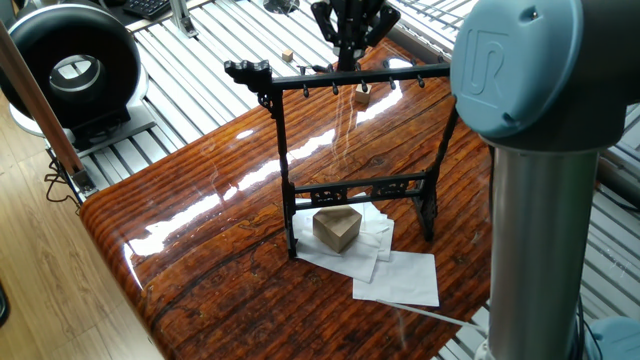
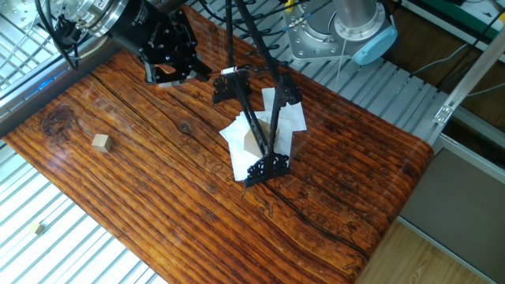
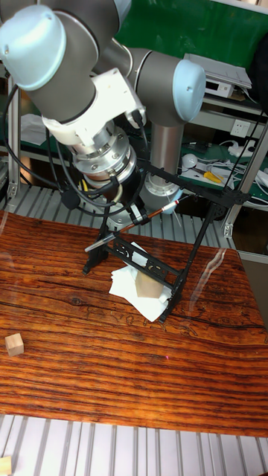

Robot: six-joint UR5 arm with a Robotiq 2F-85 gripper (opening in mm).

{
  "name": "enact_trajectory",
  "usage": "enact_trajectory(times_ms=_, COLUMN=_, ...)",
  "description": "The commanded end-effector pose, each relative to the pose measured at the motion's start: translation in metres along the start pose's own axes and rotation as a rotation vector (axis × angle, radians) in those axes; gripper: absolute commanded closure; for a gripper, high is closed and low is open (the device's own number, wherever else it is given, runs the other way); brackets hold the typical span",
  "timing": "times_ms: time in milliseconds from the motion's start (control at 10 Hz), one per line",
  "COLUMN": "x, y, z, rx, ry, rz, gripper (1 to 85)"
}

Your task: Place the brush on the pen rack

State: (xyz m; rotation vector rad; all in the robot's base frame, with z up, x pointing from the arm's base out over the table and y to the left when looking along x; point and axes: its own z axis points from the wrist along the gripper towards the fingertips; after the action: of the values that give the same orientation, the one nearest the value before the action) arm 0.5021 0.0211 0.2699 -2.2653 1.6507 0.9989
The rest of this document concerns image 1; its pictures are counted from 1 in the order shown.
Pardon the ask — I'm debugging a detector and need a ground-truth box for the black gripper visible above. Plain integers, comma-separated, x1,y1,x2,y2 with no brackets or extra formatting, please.
308,0,403,69

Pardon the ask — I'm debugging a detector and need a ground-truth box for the black metal pen rack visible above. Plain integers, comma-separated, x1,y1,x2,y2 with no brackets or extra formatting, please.
222,35,461,263

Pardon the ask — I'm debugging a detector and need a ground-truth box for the small wooden cube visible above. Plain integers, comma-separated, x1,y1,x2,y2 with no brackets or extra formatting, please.
352,86,375,109

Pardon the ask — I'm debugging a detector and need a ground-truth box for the large wooden block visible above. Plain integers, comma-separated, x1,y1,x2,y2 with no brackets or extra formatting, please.
312,206,363,253

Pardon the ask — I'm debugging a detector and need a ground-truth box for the white paper sheet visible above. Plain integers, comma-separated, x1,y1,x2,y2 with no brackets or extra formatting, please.
351,250,441,308
340,204,397,263
291,200,379,283

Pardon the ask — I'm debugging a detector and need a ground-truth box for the black keyboard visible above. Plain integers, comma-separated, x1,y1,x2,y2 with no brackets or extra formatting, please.
124,0,180,22

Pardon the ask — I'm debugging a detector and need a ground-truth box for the brown wooden pole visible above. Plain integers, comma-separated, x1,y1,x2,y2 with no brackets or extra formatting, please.
0,18,87,187

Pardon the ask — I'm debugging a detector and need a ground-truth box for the black round duct fan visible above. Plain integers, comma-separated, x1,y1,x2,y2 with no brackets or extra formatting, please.
0,4,149,142

